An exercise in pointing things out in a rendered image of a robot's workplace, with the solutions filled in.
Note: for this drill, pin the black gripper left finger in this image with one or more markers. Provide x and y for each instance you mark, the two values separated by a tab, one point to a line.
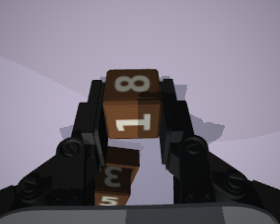
69	175

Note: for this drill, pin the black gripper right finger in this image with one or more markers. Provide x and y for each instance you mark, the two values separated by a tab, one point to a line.
199	176

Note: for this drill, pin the brown number cube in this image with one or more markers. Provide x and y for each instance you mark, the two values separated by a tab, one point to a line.
112	186
132	104

